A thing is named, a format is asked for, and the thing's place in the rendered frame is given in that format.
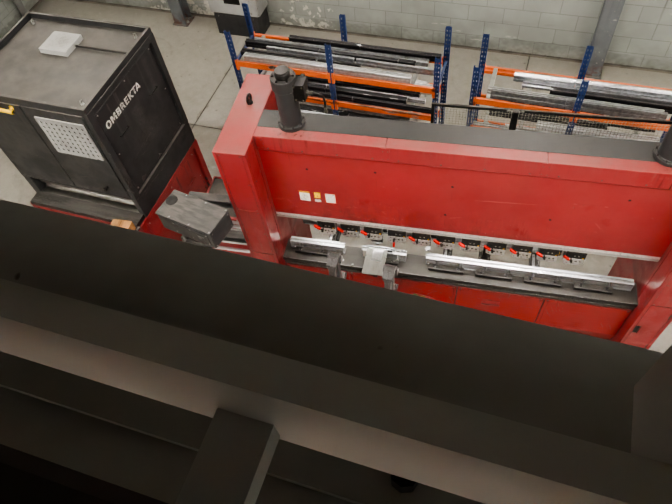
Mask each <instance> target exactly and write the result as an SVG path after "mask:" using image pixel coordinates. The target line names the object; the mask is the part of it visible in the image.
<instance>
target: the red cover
mask: <svg viewBox="0 0 672 504"><path fill-rule="evenodd" d="M253 137H254V140H255V144H256V147H257V149H260V150H270V151H280V152H291V153H301V154H311V155H321V156H331V157H342V158H352V159H362V160H372V161H383V162H393V163H403V164H413V165H424V166H434V167H444V168H454V169H464V170H475V171H485V172H495V173H505V174H516V175H526V176H536V177H546V178H557V179H567V180H577V181H587V182H597V183H608V184H618V185H628V186H638V187H649V188H659V189H669V190H672V168H671V167H666V166H663V165H661V164H659V163H658V162H650V161H639V160H627V159H616V158H605V157H594V156H583V155H572V154H561V153H547V152H538V151H527V150H516V149H505V148H494V147H482V146H471V145H460V144H449V143H438V142H427V141H415V140H404V139H393V138H388V139H387V138H382V137H371V136H360V135H349V134H337V133H326V132H315V131H304V130H299V131H297V132H294V133H287V132H284V131H282V130H281V129H280V128H270V127H259V126H257V128H256V130H255V133H254V135H253Z"/></svg>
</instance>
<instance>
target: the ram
mask: <svg viewBox="0 0 672 504"><path fill-rule="evenodd" d="M258 150H259V154H260V157H261V161H262V164H263V168H264V171H265V175H266V178H267V182H268V185H269V189H270V192H271V196H272V199H273V203H274V206H275V210H276V212H283V213H291V214H299V215H308V216H316V217H325V218H333V219H341V220H350V221H358V222H367V223H375V224H383V225H392V226H400V227H409V228H417V229H425V230H434V231H442V232H451V233H459V234H467V235H476V236H484V237H493V238H501V239H509V240H518V241H526V242H535V243H543V244H551V245H560V246H568V247H577V248H585V249H593V250H602V251H610V252H619V253H627V254H635V255H644V256H652V257H662V255H663V254H664V252H665V251H666V249H667V248H668V246H669V245H670V243H671V242H672V190H669V189H659V188H649V187H638V186H628V185H618V184H608V183H597V182H587V181H577V180H567V179H557V178H546V177H536V176H526V175H516V174H505V173H495V172H485V171H475V170H464V169H454V168H444V167H434V166H424V165H413V164H403V163H393V162H383V161H372V160H362V159H352V158H342V157H331V156H321V155H311V154H301V153H291V152H280V151H270V150H260V149H258ZM299 191H307V192H309V194H310V199H311V201H307V200H301V199H300V194H299ZM314 192H317V193H320V197H321V198H315V197H314ZM324 193H325V194H334V195H335V198H336V204H335V203H326V200H325V194H324ZM315 199H321V202H316V201H315ZM276 214H277V213H276ZM277 216H281V217H289V218H298V219H306V220H314V221H322V222H331V223H339V224H347V225H356V226H364V227H372V228H380V229H389V230H397V231H405V232H414V233H422V234H430V235H439V236H447V237H455V238H463V239H472V240H480V241H488V242H497V243H505V244H513V245H521V246H530V247H538V248H546V249H555V250H563V251H571V252H580V253H588V254H596V255H604V256H613V257H621V258H629V259H638V260H646V261H654V262H658V261H659V260H656V259H648V258H639V257H631V256H623V255H614V254H606V253H598V252H589V251H581V250H572V249H564V248H556V247H547V246H539V245H531V244H522V243H514V242H506V241H497V240H489V239H481V238H472V237H464V236H456V235H447V234H439V233H431V232H422V231H414V230H406V229H397V228H389V227H381V226H372V225H364V224H356V223H347V222H339V221H331V220H322V219H314V218H306V217H297V216H289V215H281V214H277Z"/></svg>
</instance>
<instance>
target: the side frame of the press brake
mask: <svg viewBox="0 0 672 504"><path fill-rule="evenodd" d="M269 77H270V75H262V74H247V75H246V77H245V80H244V82H243V84H242V86H241V89H240V91H239V93H238V95H237V97H236V100H235V102H234V104H233V106H232V109H231V111H230V113H229V115H228V117H227V120H226V122H225V124H224V126H223V128H222V131H221V133H220V135H219V137H218V140H217V142H216V144H215V146H214V148H213V151H212V154H213V156H214V159H215V162H216V164H217V167H218V170H219V172H220V175H221V177H222V180H223V183H224V185H225V188H226V191H227V193H228V196H229V198H230V201H231V204H232V206H233V209H234V212H235V214H236V217H237V219H238V222H239V225H240V227H241V230H242V232H243V235H244V238H245V240H246V243H247V246H248V248H249V251H250V253H251V256H252V258H256V259H261V260H265V261H269V262H274V263H278V264H282V265H286V262H285V260H284V259H283V255H284V252H285V249H286V246H287V243H288V240H289V239H291V236H298V237H306V238H312V234H311V230H310V225H309V224H304V222H303V219H298V218H289V217H281V216H277V214H276V210H275V206H274V203H273V199H272V196H271V192H270V189H269V185H268V182H267V178H266V175H265V171H264V168H263V164H262V161H261V157H260V154H259V150H258V149H257V147H256V144H255V140H254V137H253V135H254V133H255V130H256V128H257V125H258V122H259V120H260V118H261V115H262V113H263V110H264V109H268V110H278V107H277V102H276V98H275V94H274V92H273V91H272V88H271V84H270V79H269ZM247 93H251V96H252V100H253V104H252V105H247V103H246V95H247Z"/></svg>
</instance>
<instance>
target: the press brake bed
mask: <svg viewBox="0 0 672 504"><path fill-rule="evenodd" d="M285 262H286V265H287V266H291V267H295V268H300V269H304V270H308V271H312V272H317V273H321V274H325V275H329V270H328V268H327V267H326V265H320V264H313V263H305V262H298V261H290V260H285ZM341 271H343V272H347V276H346V279H347V280H351V281H356V282H360V283H364V284H369V285H373V286H377V287H382V288H384V281H383V280H382V276H378V277H373V275H369V274H362V270H357V269H349V268H342V267H341ZM395 283H396V284H399V285H398V289H397V291H399V292H403V293H407V294H412V292H413V293H417V294H421V295H425V296H429V297H432V298H435V299H434V300H438V301H442V302H446V303H451V304H455V305H459V306H464V307H468V308H472V309H477V310H481V311H485V312H490V313H494V314H498V315H502V316H507V317H511V318H515V319H520V320H524V321H528V322H533V323H537V324H541V325H546V326H550V327H554V328H559V329H563V330H567V331H572V332H576V333H580V334H585V335H589V336H593V337H598V338H602V339H606V340H609V339H611V338H612V337H613V336H615V335H616V334H617V332H618V331H619V329H620V328H621V327H622V325H623V324H624V322H625V321H626V319H627V318H628V316H629V315H630V314H631V312H632V311H633V310H634V308H635V307H630V306H622V305H615V304H608V303H600V302H593V301H585V300H578V299H571V298H563V297H556V296H549V295H541V294H534V293H526V292H519V291H512V290H504V289H497V288H490V287H482V286H475V285H467V284H460V283H453V282H445V281H438V280H431V279H423V278H416V277H408V276H401V275H397V276H396V275H395ZM482 299H485V300H492V301H499V302H500V303H499V307H492V306H485V305H481V303H482Z"/></svg>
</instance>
